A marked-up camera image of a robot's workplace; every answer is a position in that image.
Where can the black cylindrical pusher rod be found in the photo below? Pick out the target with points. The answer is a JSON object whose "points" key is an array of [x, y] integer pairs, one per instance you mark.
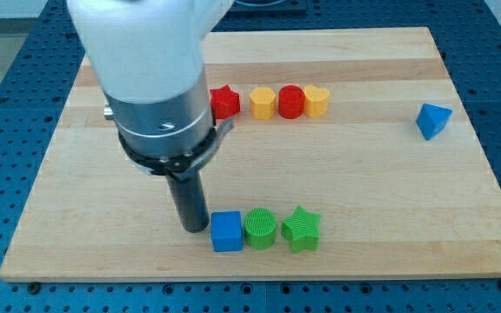
{"points": [[188, 196]]}

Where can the black clamp ring mount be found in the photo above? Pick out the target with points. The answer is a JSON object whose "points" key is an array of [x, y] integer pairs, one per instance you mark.
{"points": [[182, 166]]}

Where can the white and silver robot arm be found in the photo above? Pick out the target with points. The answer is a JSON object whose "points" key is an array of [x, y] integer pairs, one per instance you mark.
{"points": [[148, 59]]}

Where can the red star block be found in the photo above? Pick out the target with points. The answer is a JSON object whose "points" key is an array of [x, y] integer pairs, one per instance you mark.
{"points": [[224, 102]]}

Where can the green star block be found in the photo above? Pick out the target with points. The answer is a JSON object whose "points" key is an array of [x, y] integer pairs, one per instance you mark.
{"points": [[301, 230]]}

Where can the blue cube block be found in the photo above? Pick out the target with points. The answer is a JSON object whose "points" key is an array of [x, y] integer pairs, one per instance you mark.
{"points": [[226, 231]]}

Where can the green cylinder block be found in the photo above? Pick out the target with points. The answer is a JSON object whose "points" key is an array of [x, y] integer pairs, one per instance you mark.
{"points": [[260, 226]]}

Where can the yellow hexagon block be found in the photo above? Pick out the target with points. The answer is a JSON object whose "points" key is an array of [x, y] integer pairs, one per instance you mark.
{"points": [[262, 103]]}

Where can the red cylinder block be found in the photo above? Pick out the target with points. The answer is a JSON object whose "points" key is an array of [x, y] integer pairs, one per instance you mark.
{"points": [[290, 102]]}

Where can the yellow heart block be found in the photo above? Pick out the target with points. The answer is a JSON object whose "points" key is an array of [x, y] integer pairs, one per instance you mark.
{"points": [[316, 101]]}

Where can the light wooden board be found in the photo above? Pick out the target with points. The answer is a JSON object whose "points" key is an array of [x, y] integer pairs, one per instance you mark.
{"points": [[392, 205]]}

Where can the blue triangle block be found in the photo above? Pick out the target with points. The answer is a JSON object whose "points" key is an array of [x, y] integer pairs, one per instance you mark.
{"points": [[432, 119]]}

